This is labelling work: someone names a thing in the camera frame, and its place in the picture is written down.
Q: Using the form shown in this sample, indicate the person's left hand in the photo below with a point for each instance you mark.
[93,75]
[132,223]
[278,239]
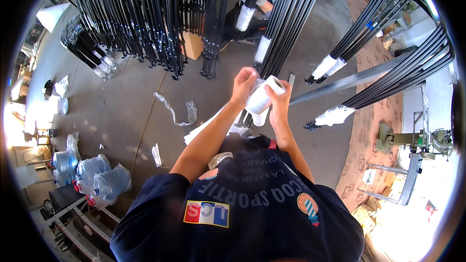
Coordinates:
[240,87]

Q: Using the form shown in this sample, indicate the person's right hand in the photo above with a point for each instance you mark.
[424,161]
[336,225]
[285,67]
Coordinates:
[281,109]

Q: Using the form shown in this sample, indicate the person's left fingers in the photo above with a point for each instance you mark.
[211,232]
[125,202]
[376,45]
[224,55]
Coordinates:
[251,76]

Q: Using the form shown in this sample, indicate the clear stretch film roll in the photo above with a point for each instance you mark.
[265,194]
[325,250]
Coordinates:
[260,96]

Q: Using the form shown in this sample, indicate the brown cardboard box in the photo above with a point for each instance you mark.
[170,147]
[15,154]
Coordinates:
[193,45]

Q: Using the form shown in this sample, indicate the black rod bundle being wrapped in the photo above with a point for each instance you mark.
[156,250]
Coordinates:
[287,18]

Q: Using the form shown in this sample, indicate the white paper sheets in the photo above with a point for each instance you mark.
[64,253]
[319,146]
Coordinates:
[204,129]

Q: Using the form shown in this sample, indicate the thin black rod bundle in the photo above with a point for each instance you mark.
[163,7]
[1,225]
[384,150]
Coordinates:
[249,3]

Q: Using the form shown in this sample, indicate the crumpled clear plastic strip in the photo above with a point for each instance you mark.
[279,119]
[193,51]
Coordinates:
[176,111]

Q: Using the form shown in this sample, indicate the white tape roll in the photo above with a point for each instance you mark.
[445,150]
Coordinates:
[218,160]

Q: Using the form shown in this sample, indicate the hanging rack of black rods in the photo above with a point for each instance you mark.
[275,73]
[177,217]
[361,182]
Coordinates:
[153,14]

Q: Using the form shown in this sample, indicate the small white plastic scrap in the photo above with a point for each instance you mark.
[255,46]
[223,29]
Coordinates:
[157,155]

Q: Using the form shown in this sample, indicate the brown patterned carpet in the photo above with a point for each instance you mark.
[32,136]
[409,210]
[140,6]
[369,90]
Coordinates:
[367,134]

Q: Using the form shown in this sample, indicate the person's body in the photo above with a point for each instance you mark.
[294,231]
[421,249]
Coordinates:
[236,222]

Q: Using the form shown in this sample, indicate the thick curved black rod bundle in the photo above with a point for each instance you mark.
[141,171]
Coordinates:
[407,76]

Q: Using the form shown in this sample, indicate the plastic-wrapped black rod bundles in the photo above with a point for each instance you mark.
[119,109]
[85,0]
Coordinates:
[85,47]

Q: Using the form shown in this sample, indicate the grey green industrial machine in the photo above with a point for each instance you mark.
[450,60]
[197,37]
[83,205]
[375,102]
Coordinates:
[411,140]

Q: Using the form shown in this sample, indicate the large blue water bottle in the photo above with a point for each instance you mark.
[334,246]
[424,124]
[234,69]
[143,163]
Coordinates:
[93,169]
[111,183]
[64,163]

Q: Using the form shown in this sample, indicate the pile of cardboard scraps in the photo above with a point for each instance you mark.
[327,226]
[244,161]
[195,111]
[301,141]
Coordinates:
[366,214]

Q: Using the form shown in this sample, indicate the crumpled white plastic bag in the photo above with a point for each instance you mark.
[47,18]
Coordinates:
[62,86]

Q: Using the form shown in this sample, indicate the white plastic bucket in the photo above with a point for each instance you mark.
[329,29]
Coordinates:
[60,105]

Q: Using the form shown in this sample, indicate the small black floor object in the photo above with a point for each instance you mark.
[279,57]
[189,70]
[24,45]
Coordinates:
[48,89]

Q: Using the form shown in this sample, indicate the white cone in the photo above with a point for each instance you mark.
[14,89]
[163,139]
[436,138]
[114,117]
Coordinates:
[52,16]

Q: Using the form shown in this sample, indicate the perforated metal angle rack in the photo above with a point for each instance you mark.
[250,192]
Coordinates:
[78,225]

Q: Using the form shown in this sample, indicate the long grey metal rail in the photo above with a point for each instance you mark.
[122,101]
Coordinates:
[349,82]

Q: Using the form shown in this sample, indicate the grey metal table frame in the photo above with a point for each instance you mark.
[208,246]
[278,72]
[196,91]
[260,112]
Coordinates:
[404,182]

